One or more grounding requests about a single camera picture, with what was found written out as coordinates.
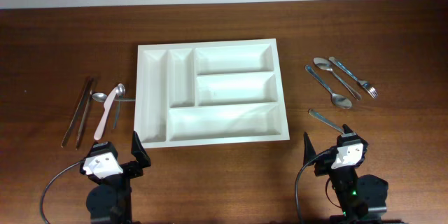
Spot small steel teaspoon lying sideways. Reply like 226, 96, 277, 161
92, 92, 136, 103

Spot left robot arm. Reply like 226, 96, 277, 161
80, 132, 151, 223

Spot white plastic cutlery tray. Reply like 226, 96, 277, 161
134, 38, 290, 148

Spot small steel teaspoon upright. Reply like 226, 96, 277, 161
113, 83, 126, 129

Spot steel serrated tongs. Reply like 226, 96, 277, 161
60, 77, 95, 150

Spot right black cable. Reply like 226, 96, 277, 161
294, 149, 333, 224

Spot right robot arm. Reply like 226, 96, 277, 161
303, 125, 389, 223

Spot black cable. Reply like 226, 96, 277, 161
38, 160, 87, 224
294, 149, 333, 224

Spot large steel spoon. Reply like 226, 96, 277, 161
304, 65, 353, 109
313, 57, 361, 101

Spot left black cable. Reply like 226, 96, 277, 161
38, 160, 87, 224

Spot steel fork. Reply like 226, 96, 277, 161
328, 57, 378, 99
308, 108, 344, 134

